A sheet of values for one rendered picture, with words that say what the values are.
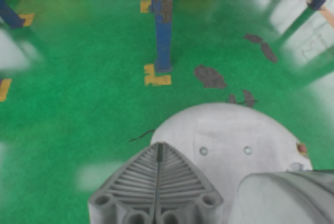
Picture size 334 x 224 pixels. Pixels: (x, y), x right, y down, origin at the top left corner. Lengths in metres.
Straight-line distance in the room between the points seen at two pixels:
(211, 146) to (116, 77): 0.78
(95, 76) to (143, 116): 0.48
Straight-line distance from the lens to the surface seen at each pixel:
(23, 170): 1.13
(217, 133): 0.53
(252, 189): 0.22
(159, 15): 0.72
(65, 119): 1.03
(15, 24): 1.90
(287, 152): 0.58
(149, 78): 0.95
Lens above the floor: 0.78
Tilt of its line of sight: 70 degrees down
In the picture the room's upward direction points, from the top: 3 degrees clockwise
